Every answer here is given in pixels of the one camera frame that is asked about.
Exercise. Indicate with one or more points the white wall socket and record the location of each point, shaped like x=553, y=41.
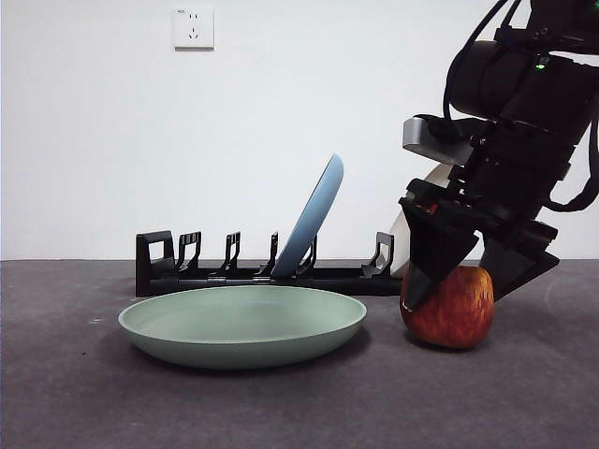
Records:
x=194, y=28

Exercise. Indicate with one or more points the red yellow apple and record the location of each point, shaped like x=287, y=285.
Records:
x=454, y=313

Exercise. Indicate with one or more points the blue plate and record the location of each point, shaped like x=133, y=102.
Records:
x=313, y=210

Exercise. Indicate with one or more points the black plate rack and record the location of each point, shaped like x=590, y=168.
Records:
x=154, y=280

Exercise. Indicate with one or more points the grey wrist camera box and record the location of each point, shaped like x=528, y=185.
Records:
x=421, y=140

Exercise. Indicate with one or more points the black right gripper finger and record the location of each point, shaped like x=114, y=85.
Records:
x=435, y=243
x=519, y=266

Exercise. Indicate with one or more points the beige plate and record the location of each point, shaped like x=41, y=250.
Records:
x=401, y=252

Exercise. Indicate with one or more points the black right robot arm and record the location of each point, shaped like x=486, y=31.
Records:
x=515, y=79

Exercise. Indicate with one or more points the green plate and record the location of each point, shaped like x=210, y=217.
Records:
x=234, y=346

